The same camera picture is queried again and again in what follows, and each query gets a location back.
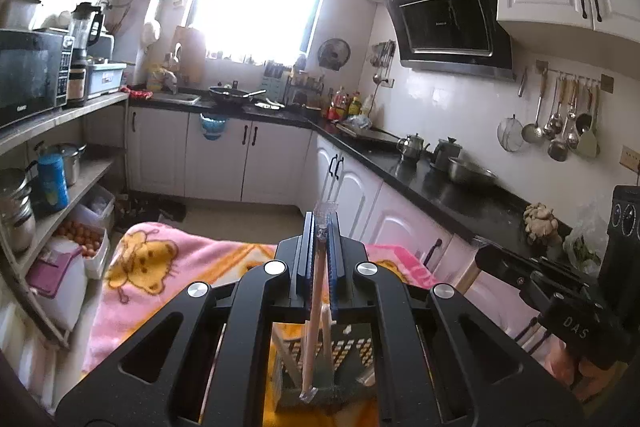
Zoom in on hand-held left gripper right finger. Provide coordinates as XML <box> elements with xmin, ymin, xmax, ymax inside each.
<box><xmin>326</xmin><ymin>211</ymin><xmax>587</xmax><ymax>427</ymax></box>

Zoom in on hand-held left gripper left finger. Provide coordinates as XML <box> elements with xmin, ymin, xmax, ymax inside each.
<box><xmin>55</xmin><ymin>209</ymin><xmax>321</xmax><ymax>427</ymax></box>

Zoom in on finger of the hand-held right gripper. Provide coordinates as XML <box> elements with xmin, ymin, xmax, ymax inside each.
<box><xmin>474</xmin><ymin>243</ymin><xmax>602</xmax><ymax>314</ymax></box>

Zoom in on wooden chopstick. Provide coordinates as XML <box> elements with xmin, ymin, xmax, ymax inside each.
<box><xmin>321</xmin><ymin>302</ymin><xmax>334</xmax><ymax>349</ymax></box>
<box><xmin>272</xmin><ymin>324</ymin><xmax>302</xmax><ymax>376</ymax></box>

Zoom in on wooden chopsticks pair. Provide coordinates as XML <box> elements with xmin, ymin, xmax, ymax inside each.
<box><xmin>298</xmin><ymin>201</ymin><xmax>341</xmax><ymax>406</ymax></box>

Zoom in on dark green utensil basket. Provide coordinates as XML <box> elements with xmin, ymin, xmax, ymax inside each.
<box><xmin>271</xmin><ymin>321</ymin><xmax>377</xmax><ymax>409</ymax></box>

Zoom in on row of hanging kitchen utensils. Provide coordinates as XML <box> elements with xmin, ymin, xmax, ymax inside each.
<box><xmin>521</xmin><ymin>73</ymin><xmax>602</xmax><ymax>164</ymax></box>

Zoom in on person's right hand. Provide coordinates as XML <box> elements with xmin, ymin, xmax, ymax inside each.
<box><xmin>545</xmin><ymin>342</ymin><xmax>621</xmax><ymax>391</ymax></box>

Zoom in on plastic bag of greens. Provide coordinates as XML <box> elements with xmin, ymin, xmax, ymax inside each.
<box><xmin>561</xmin><ymin>201</ymin><xmax>609</xmax><ymax>276</ymax></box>

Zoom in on white base cabinets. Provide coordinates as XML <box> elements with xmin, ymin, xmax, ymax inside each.
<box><xmin>125</xmin><ymin>106</ymin><xmax>501</xmax><ymax>303</ymax></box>

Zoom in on steel bowl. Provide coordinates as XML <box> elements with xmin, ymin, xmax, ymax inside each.
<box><xmin>446</xmin><ymin>156</ymin><xmax>499</xmax><ymax>186</ymax></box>

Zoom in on black kitchen countertop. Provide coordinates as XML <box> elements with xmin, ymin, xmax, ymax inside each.
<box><xmin>129</xmin><ymin>97</ymin><xmax>576</xmax><ymax>253</ymax></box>

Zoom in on hanging mesh strainer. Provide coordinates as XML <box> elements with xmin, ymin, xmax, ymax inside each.
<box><xmin>496</xmin><ymin>113</ymin><xmax>524</xmax><ymax>154</ymax></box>

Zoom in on dark kettle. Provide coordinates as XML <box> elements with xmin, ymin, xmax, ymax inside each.
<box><xmin>429</xmin><ymin>136</ymin><xmax>464</xmax><ymax>171</ymax></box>

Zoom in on pink bear printed blanket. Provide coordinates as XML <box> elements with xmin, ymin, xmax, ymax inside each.
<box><xmin>81</xmin><ymin>219</ymin><xmax>553</xmax><ymax>427</ymax></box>

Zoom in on steel kettle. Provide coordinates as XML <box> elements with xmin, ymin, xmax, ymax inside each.
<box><xmin>396</xmin><ymin>132</ymin><xmax>431</xmax><ymax>161</ymax></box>

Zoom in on blue hanging bag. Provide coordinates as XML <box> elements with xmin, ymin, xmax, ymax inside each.
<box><xmin>199</xmin><ymin>111</ymin><xmax>229</xmax><ymax>142</ymax></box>

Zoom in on group of condiment bottles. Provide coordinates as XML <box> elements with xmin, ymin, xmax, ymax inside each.
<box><xmin>326</xmin><ymin>86</ymin><xmax>375</xmax><ymax>121</ymax></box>

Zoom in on black wok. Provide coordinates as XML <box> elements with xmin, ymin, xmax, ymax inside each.
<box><xmin>207</xmin><ymin>85</ymin><xmax>268</xmax><ymax>108</ymax></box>

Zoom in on knife block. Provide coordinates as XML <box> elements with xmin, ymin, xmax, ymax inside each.
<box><xmin>262</xmin><ymin>61</ymin><xmax>287</xmax><ymax>96</ymax></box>

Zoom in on box of eggs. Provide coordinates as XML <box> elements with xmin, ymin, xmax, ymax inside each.
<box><xmin>54</xmin><ymin>218</ymin><xmax>110</xmax><ymax>281</ymax></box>

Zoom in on wooden cutting board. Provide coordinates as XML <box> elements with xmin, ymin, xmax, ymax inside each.
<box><xmin>174</xmin><ymin>25</ymin><xmax>207</xmax><ymax>86</ymax></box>

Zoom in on kitchen shelf unit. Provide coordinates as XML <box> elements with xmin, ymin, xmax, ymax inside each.
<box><xmin>0</xmin><ymin>91</ymin><xmax>132</xmax><ymax>350</ymax></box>

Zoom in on purple lidded container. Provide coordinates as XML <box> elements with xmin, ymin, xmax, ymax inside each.
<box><xmin>25</xmin><ymin>236</ymin><xmax>89</xmax><ymax>331</ymax></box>

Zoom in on steel pot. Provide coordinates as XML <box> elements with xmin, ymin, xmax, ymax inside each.
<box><xmin>54</xmin><ymin>142</ymin><xmax>88</xmax><ymax>188</ymax></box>

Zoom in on black range hood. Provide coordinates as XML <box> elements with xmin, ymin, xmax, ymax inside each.
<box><xmin>377</xmin><ymin>0</ymin><xmax>517</xmax><ymax>84</ymax></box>

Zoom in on blue canister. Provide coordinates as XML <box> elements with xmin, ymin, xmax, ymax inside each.
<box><xmin>36</xmin><ymin>152</ymin><xmax>71</xmax><ymax>215</ymax></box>

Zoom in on grey plastic box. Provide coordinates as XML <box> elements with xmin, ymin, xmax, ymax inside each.
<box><xmin>84</xmin><ymin>62</ymin><xmax>129</xmax><ymax>101</ymax></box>

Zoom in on stack of steel pots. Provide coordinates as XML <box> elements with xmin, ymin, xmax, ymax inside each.
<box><xmin>0</xmin><ymin>167</ymin><xmax>38</xmax><ymax>254</ymax></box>

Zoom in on blender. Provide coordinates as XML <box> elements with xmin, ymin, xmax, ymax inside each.
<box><xmin>66</xmin><ymin>2</ymin><xmax>107</xmax><ymax>108</ymax></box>

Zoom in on black microwave oven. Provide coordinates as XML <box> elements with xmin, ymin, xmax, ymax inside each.
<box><xmin>0</xmin><ymin>28</ymin><xmax>76</xmax><ymax>131</ymax></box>

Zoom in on small wall fan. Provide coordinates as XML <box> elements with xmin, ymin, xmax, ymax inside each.
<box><xmin>318</xmin><ymin>37</ymin><xmax>352</xmax><ymax>71</ymax></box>

